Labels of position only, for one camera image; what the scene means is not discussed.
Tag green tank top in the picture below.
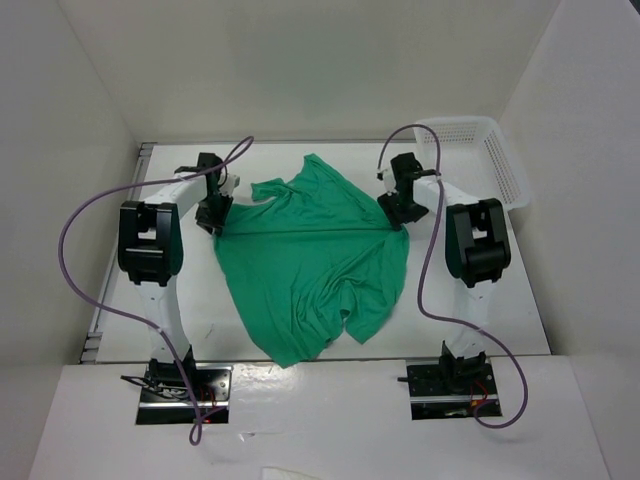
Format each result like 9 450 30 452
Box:
214 154 410 368

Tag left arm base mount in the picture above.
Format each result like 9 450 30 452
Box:
120 364 233 426

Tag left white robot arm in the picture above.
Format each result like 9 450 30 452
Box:
117 153 239 400

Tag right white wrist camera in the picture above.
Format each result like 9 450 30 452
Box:
376 167 398 196

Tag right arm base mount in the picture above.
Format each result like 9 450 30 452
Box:
397 343 502 420

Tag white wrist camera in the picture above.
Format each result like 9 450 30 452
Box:
376 167 398 196
218 173 240 197

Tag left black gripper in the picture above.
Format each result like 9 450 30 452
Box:
194 191 232 236

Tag white plastic mesh basket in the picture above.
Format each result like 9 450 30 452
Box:
414 116 531 211

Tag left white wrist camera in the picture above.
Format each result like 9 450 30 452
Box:
218 173 240 197

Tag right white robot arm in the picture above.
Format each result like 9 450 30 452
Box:
377 153 511 393

